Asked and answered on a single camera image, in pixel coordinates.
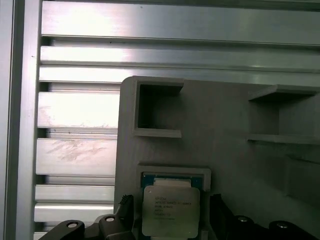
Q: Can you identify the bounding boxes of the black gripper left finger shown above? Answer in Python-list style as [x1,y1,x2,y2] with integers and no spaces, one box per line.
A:
[53,193,138,240]

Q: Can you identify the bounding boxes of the grey parts rack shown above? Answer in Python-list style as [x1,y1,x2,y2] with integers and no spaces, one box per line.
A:
[113,75,320,240]

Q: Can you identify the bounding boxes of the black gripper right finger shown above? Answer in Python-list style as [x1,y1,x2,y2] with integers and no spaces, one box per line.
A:
[208,193,320,240]

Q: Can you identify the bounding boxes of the silver CPU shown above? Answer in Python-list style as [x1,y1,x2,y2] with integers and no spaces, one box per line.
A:
[141,172,204,238]

